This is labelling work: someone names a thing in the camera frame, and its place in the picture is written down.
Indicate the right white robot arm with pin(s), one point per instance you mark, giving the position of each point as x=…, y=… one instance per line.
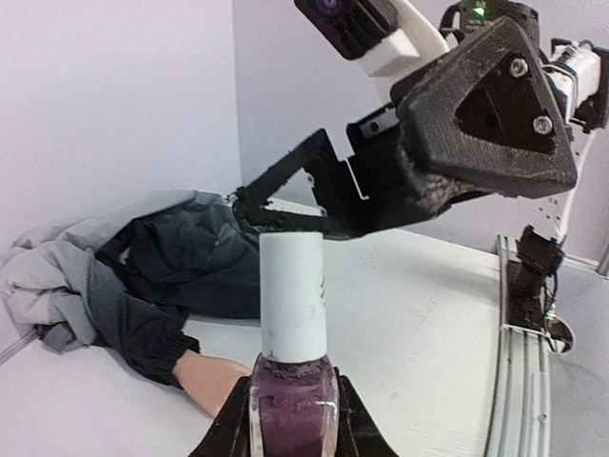
x=577, y=72

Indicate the grey and black jacket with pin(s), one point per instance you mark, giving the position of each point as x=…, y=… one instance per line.
x=128, y=278

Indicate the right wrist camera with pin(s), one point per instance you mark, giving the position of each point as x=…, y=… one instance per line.
x=387, y=39

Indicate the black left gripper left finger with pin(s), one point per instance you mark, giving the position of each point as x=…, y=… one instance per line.
x=228, y=435

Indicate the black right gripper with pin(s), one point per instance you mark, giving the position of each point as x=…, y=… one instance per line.
x=480, y=119

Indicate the mannequin hand with long nails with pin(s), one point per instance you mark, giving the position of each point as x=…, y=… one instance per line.
x=208, y=381

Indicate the white nail polish cap brush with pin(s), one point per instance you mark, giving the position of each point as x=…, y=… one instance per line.
x=293, y=313

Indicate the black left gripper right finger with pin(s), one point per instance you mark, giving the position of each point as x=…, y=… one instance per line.
x=358, y=435

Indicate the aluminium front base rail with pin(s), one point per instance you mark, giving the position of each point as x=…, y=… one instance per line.
x=547, y=403

